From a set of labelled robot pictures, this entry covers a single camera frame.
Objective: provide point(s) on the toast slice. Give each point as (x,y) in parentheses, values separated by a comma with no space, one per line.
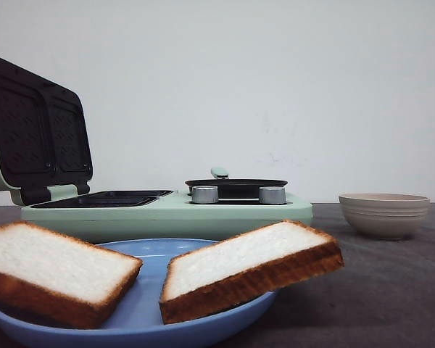
(60,277)
(230,272)

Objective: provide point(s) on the beige ribbed bowl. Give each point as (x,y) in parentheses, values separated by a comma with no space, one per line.
(384,216)

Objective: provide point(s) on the mint green breakfast maker base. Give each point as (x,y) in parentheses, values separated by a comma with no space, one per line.
(129,214)

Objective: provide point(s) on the black round frying pan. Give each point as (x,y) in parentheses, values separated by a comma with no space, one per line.
(234,188)

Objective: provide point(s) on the left silver control knob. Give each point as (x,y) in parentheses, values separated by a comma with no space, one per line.
(204,194)

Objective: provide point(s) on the silver control knob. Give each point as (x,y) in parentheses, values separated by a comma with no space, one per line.
(204,194)
(272,195)

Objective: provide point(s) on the right silver control knob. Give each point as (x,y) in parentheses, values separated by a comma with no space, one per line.
(272,195)

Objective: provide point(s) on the blue round plate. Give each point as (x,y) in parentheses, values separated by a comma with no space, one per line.
(137,321)

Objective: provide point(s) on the grey table cloth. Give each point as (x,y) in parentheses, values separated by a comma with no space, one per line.
(384,296)

